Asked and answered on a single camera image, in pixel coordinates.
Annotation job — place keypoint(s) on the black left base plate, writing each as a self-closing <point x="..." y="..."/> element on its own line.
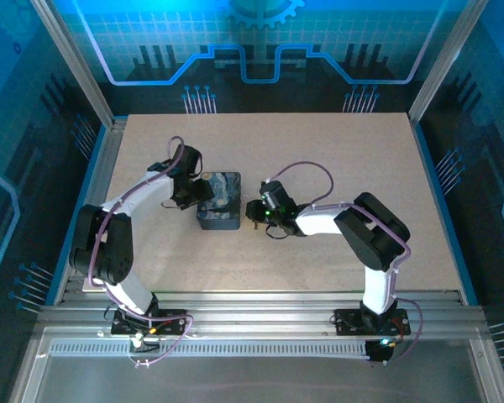
<point x="172" y="323"/>

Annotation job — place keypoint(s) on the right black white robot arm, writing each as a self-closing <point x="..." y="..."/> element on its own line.
<point x="374" y="235"/>

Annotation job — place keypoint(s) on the starry night patterned box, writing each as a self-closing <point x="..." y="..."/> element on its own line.
<point x="224" y="197"/>

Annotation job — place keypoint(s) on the aluminium frame post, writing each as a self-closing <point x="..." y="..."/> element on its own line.
<point x="445" y="63"/>
<point x="80" y="63"/>

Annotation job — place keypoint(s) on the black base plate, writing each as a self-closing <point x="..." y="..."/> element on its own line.
<point x="172" y="323"/>
<point x="346" y="323"/>

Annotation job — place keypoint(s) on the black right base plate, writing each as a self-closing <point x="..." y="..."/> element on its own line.
<point x="346" y="323"/>

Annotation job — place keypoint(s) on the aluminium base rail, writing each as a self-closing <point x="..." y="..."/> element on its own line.
<point x="256" y="312"/>

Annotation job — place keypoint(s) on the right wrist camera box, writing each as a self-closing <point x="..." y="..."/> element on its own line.
<point x="269" y="195"/>

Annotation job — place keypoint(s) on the aluminium side rail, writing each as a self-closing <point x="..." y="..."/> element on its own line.
<point x="103" y="176"/>

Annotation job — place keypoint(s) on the black controller box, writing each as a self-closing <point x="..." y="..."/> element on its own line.
<point x="378" y="354"/>

